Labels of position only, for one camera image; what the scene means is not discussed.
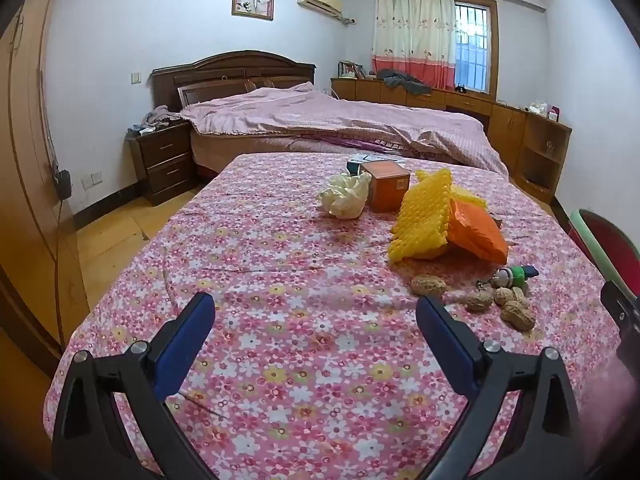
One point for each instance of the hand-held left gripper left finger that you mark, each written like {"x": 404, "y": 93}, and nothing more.
{"x": 186, "y": 340}

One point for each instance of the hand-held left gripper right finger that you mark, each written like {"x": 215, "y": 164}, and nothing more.
{"x": 445, "y": 340}

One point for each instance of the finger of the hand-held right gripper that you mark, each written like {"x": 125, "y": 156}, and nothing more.
{"x": 620, "y": 301}

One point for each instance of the red bin with green rim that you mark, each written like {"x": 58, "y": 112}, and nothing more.
{"x": 607, "y": 240}

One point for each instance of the pink floral tablecloth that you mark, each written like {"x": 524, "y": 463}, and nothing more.
{"x": 300, "y": 285}

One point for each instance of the yellow foam fruit net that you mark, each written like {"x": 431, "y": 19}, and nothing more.
{"x": 420, "y": 215}

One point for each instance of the orange cardboard box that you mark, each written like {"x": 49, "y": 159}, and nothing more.
{"x": 387, "y": 187}

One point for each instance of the small glass jar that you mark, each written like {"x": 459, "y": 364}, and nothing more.
{"x": 550, "y": 146}

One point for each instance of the dark wooden nightstand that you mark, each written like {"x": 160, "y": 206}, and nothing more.
{"x": 162, "y": 160}

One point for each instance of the black power adapter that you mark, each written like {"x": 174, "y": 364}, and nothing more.
{"x": 63, "y": 183}

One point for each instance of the blue and white box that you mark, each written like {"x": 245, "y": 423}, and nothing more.
{"x": 357, "y": 161}

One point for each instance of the small red box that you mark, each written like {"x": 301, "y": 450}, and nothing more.
{"x": 553, "y": 112}

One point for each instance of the long light wooden cabinet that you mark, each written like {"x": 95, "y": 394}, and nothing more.
{"x": 507, "y": 127}

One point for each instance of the white container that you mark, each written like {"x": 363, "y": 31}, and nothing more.
{"x": 537, "y": 108}

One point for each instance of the wooden wardrobe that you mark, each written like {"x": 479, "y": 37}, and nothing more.
{"x": 25, "y": 185}

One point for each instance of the crumpled cloth on nightstand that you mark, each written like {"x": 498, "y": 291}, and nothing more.
{"x": 155, "y": 117}

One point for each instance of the pink checked blanket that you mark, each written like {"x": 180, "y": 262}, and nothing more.
{"x": 340, "y": 120}

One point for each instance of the grey clothes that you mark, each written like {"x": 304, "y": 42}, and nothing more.
{"x": 402, "y": 81}

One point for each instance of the dark wooden bed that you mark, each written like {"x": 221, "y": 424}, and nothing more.
{"x": 225, "y": 72}

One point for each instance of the row of books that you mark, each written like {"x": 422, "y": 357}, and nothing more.
{"x": 350, "y": 70}

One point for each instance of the barred window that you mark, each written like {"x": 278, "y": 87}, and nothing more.
{"x": 472, "y": 45}

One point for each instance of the floral curtain with red hem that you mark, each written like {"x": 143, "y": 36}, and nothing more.
{"x": 412, "y": 35}

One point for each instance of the white air conditioner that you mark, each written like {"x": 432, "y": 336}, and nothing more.
{"x": 320, "y": 0}

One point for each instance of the white wall socket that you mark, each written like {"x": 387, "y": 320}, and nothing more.
{"x": 92, "y": 179}

